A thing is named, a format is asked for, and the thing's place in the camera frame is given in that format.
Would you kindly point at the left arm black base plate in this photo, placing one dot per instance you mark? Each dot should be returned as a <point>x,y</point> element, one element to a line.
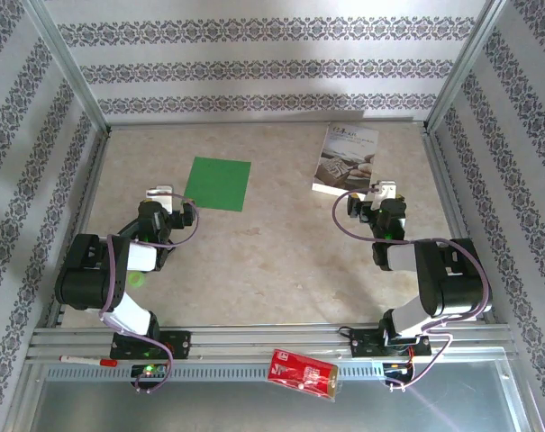
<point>177,344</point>

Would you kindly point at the aluminium table edge rail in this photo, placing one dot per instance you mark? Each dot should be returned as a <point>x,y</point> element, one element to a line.
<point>87,202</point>
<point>450,202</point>
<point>254,123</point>

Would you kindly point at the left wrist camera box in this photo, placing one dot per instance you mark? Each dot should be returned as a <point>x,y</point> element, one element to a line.
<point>160,197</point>

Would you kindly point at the red white marker pen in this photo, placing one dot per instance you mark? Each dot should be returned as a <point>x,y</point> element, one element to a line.
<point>85,359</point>

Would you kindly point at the aluminium frame post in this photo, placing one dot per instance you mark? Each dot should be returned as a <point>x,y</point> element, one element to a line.
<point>70,67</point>
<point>464,67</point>

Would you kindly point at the aluminium mounting rail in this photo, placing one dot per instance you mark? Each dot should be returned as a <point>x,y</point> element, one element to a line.
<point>263,337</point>

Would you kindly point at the white paperback book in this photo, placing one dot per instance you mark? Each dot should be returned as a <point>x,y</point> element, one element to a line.
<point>346,157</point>

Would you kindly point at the small control board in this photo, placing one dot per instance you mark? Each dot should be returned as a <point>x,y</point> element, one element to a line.
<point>149,371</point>
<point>396,370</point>

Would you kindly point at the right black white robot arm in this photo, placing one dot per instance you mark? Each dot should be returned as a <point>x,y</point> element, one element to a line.
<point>452,279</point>

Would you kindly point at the green square paper sheet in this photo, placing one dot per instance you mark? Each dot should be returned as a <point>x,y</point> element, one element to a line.
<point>218,183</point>

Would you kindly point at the red snack packet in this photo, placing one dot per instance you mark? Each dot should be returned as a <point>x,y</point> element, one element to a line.
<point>302,374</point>

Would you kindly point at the grey metal sheet shelf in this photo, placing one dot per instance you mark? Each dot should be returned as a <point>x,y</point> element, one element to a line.
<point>209,409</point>

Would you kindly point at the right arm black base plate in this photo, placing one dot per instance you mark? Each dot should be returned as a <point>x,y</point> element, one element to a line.
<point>364,344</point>

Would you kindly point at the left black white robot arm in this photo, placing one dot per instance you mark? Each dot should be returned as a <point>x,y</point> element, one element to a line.
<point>87,270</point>

